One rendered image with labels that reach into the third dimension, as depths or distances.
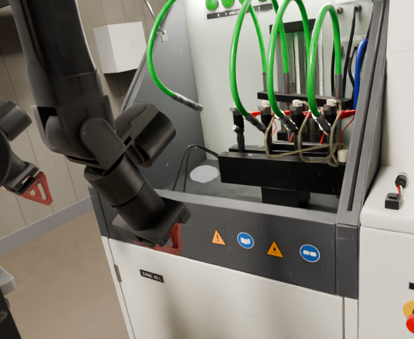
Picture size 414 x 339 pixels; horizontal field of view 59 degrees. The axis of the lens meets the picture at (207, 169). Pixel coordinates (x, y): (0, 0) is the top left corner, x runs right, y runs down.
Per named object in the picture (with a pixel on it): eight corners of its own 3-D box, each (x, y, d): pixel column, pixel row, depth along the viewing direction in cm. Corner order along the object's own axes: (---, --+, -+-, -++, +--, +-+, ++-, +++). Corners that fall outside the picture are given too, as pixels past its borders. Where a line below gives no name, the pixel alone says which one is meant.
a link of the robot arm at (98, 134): (36, 128, 42) (76, 133, 37) (101, 67, 47) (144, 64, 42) (97, 193, 50) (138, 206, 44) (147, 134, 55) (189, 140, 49)
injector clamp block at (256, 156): (224, 204, 104) (217, 155, 99) (239, 190, 112) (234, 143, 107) (348, 223, 87) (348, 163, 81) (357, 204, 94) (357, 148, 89)
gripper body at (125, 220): (144, 197, 57) (117, 165, 52) (191, 211, 50) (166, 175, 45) (117, 231, 54) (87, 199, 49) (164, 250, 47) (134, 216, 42)
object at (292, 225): (110, 239, 103) (96, 187, 98) (121, 231, 107) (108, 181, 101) (336, 295, 71) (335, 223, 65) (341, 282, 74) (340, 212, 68)
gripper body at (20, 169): (21, 163, 84) (-4, 140, 79) (42, 170, 77) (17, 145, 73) (-1, 185, 81) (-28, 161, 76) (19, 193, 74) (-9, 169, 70)
